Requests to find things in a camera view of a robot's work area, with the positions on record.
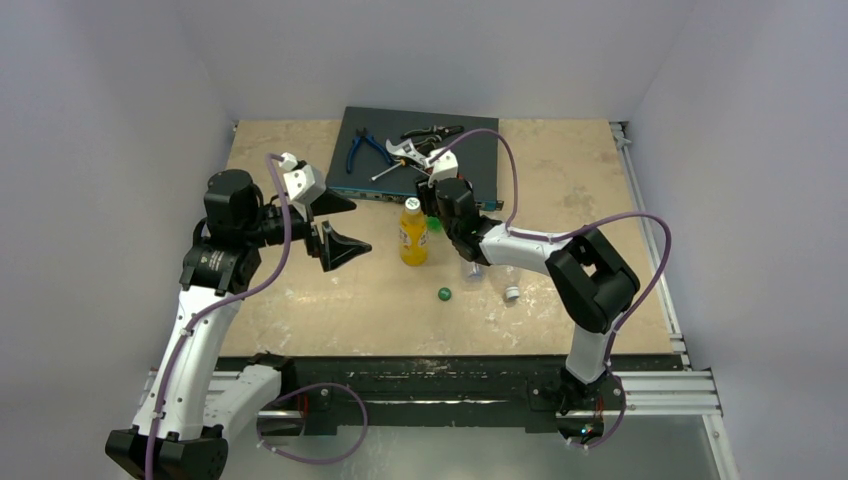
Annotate aluminium front frame rail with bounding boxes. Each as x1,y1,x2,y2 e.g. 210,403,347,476
135,367,723,425

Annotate blue handled pliers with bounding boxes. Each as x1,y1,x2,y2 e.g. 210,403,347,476
345,128,393,175

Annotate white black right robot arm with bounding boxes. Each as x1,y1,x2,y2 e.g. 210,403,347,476
415,178,641,407

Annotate silver adjustable wrench red handle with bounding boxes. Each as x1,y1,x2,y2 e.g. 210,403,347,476
385,139,437,175

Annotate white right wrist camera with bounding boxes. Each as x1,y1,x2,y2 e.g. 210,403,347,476
424,148,458,187

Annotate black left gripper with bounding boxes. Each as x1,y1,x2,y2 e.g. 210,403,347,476
243,184,370,268

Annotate yellow collar screwdriver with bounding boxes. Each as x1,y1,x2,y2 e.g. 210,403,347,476
370,161,405,182

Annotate dark grey network switch box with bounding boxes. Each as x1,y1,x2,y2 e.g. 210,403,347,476
323,106,503,212

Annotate clear bottle white cap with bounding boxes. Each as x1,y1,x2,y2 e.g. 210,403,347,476
490,265,521,303

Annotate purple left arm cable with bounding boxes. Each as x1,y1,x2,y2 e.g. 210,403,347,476
143,153,294,480

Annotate black handled pliers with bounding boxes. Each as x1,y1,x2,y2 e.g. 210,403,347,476
401,125,465,143

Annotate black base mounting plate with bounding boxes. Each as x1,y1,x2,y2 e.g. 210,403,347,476
213,354,627,439

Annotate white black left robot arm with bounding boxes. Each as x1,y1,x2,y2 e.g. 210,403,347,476
105,162,370,479

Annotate clear bottle with label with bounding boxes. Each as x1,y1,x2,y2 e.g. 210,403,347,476
460,259,485,284

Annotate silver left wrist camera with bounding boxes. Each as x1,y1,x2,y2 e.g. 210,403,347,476
277,152,326,207

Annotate green plastic bottle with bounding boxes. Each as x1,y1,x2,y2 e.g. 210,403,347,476
426,216,443,232

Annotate orange juice bottle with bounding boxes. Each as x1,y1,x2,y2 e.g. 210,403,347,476
399,197,428,266

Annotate aluminium side rail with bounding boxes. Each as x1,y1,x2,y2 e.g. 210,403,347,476
609,122,692,370

